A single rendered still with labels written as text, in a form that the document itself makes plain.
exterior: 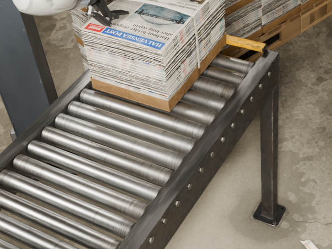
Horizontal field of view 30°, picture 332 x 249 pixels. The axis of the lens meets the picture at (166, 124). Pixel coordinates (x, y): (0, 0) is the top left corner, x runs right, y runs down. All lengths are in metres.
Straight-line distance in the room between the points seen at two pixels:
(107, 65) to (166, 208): 0.52
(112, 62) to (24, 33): 0.65
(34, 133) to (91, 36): 0.34
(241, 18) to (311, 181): 0.91
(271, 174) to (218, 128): 0.64
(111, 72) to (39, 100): 0.78
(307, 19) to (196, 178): 1.99
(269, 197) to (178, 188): 0.90
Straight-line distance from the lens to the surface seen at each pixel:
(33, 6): 1.40
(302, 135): 2.89
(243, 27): 3.13
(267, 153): 2.27
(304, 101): 3.06
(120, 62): 1.81
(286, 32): 3.41
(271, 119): 2.15
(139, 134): 1.79
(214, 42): 1.98
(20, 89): 2.57
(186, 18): 1.80
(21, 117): 2.66
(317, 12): 3.56
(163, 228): 1.58
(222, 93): 1.89
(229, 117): 1.78
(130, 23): 1.80
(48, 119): 1.89
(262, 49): 2.01
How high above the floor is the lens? 2.00
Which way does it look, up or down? 42 degrees down
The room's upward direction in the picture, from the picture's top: 9 degrees counter-clockwise
